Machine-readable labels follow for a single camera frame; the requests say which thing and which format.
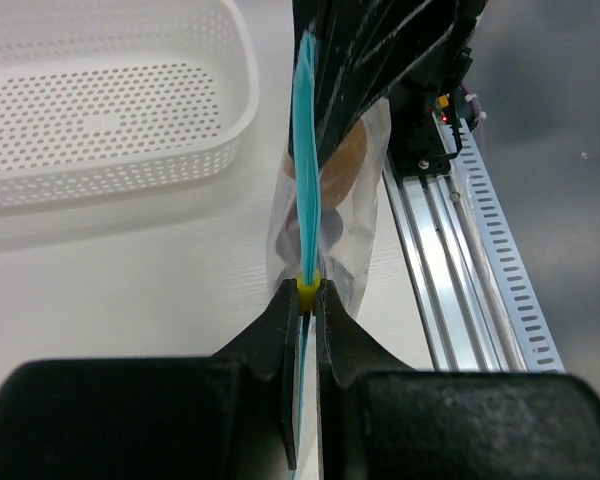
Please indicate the white slotted cable duct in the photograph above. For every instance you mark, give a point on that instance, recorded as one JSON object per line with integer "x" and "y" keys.
{"x": 522, "y": 322}

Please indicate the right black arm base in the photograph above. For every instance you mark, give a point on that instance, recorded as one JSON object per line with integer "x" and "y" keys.
{"x": 425, "y": 134}

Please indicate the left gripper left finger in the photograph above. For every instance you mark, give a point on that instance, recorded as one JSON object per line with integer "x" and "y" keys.
{"x": 270, "y": 348}

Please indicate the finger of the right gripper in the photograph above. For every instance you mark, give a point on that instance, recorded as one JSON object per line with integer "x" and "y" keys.
{"x": 348, "y": 54}

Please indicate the aluminium mounting rail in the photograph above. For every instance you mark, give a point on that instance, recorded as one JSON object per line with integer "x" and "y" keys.
{"x": 464, "y": 320}

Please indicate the orange fake food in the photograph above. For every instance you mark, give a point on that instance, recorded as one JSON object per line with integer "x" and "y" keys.
{"x": 342, "y": 169}

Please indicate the clear zip top bag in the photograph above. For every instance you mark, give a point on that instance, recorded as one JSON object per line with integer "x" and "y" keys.
{"x": 348, "y": 263}

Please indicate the white perforated plastic basket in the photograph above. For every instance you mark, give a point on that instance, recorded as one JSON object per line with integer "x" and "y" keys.
{"x": 106, "y": 97}

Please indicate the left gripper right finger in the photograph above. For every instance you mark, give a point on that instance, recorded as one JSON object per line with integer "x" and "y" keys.
{"x": 361, "y": 387}

